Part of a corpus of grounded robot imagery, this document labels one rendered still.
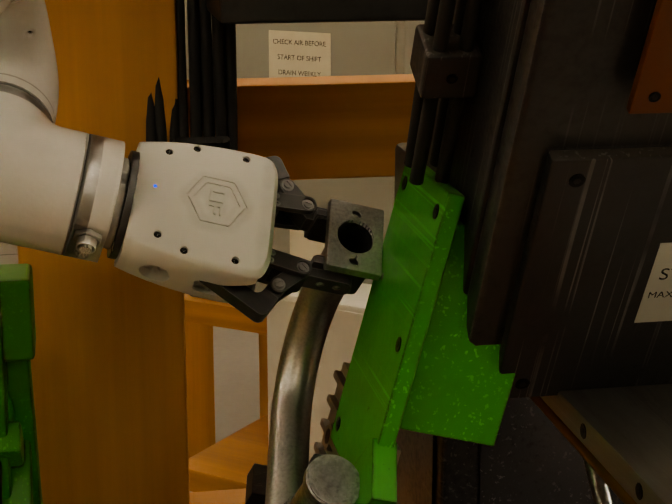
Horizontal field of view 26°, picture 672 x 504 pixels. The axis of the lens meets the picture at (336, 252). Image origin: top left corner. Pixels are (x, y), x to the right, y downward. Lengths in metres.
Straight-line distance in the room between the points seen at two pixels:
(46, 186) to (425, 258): 0.25
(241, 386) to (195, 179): 3.31
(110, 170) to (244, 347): 3.68
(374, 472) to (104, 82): 0.46
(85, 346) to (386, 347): 0.40
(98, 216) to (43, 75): 0.12
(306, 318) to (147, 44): 0.29
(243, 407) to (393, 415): 3.20
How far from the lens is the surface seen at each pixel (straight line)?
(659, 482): 0.85
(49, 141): 0.97
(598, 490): 0.98
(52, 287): 1.27
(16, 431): 1.14
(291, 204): 1.02
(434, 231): 0.91
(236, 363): 4.49
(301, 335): 1.08
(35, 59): 1.02
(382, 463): 0.93
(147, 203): 0.97
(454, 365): 0.94
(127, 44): 1.23
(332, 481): 0.94
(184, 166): 0.99
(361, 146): 1.36
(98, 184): 0.96
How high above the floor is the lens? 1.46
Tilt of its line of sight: 15 degrees down
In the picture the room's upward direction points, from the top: straight up
